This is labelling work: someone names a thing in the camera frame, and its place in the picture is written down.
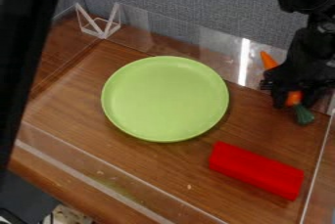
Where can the orange toy carrot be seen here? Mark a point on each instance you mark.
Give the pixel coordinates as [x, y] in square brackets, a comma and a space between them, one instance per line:
[304, 116]

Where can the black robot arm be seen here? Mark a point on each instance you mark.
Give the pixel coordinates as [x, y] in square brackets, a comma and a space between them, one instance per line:
[319, 11]

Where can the clear acrylic corner bracket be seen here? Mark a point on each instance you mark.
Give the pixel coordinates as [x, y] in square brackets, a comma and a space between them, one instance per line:
[99, 27]

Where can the red rectangular block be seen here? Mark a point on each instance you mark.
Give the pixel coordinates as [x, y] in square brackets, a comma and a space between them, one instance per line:
[262, 172]

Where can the clear acrylic enclosure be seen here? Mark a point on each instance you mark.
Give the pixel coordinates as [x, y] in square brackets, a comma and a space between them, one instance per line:
[128, 181]

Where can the light green round plate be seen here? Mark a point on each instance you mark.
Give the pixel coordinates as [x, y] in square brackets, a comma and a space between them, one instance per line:
[165, 99]

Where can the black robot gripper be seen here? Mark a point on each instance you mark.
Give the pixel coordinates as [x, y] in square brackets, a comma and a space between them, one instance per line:
[307, 70]

